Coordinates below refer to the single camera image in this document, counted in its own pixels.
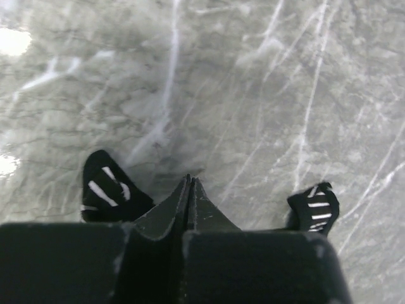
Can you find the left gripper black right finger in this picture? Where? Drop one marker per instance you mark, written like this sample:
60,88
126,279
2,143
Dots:
296,264

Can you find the striped tank tops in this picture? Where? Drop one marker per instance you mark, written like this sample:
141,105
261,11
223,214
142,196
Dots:
110,196

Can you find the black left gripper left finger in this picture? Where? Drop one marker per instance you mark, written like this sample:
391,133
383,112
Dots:
93,263

